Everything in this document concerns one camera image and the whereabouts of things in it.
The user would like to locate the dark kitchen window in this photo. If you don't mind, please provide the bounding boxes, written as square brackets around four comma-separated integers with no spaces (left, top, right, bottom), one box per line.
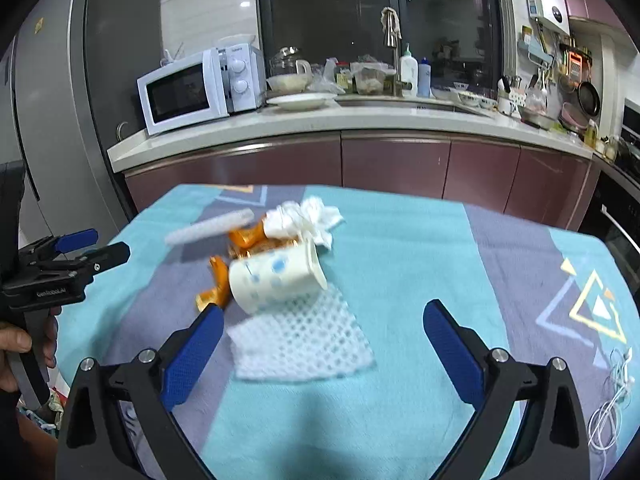
[257,0,503,89]

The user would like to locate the maroon kitchen cabinets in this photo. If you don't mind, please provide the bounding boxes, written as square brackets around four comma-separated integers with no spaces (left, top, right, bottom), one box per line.
[124,130,600,231]

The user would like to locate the small white foam net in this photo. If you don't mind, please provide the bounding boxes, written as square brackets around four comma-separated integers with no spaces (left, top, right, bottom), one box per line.
[227,285,375,382]

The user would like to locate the white tissue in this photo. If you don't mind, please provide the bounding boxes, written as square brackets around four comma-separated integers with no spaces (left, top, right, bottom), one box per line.
[262,200,306,240]
[300,196,344,250]

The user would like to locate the steel sink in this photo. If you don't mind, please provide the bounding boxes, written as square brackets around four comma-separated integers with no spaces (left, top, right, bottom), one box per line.
[335,96,490,118]

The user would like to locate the steel kitchen faucet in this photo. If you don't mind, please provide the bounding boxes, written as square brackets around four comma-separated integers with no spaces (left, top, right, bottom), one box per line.
[381,6,401,96]

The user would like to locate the white oval plate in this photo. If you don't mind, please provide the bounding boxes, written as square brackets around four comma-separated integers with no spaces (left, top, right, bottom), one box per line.
[267,92,335,112]

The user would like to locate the blue bottle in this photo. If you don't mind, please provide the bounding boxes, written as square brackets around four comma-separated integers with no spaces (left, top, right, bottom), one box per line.
[418,58,432,98]

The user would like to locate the white microwave oven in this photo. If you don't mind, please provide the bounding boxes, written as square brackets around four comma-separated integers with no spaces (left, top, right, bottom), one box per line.
[137,44,267,136]

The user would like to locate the gold foil snack wrapper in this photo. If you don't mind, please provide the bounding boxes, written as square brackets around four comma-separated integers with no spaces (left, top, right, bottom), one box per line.
[228,238,299,259]

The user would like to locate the long white foam net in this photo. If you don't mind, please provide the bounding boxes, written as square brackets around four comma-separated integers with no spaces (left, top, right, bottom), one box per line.
[164,208,255,246]

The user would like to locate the small porcelain bowl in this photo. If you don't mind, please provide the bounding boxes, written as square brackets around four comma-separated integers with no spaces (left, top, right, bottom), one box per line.
[457,90,482,107]

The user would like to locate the white stone countertop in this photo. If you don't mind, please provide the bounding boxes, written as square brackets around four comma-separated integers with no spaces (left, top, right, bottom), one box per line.
[107,102,593,172]

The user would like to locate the white soap bottle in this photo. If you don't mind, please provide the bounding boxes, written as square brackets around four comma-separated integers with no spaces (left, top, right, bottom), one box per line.
[399,44,419,98]

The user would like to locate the white blue dotted paper cup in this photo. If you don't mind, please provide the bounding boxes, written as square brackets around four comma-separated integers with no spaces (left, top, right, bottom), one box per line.
[229,240,328,314]

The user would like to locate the blue grey patterned tablecloth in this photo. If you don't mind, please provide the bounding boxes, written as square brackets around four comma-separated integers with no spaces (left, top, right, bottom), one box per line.
[58,185,639,479]

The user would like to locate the orange peel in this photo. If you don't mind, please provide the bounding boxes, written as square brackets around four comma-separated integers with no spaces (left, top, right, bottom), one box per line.
[195,219,267,312]

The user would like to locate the glass jug with food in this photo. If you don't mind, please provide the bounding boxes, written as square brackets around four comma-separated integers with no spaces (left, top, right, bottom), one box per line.
[267,47,312,94]

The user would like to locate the grey refrigerator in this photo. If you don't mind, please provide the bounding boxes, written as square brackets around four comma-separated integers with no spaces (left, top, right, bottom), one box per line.
[1,0,162,245]

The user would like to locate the white earphone cable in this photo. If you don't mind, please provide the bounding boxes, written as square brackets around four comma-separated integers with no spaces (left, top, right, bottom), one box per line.
[587,346,637,466]

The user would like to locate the black frying pan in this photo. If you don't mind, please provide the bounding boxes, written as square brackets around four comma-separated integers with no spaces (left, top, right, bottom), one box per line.
[576,80,601,118]

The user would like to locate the person's left hand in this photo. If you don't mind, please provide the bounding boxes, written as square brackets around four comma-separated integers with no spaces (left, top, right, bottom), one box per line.
[0,307,62,392]

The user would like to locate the black built-in oven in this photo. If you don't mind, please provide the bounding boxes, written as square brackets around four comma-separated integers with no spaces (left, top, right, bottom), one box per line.
[579,98,640,291]

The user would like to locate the clear plastic food container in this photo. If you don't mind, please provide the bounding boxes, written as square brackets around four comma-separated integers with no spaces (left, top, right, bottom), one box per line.
[350,62,396,96]

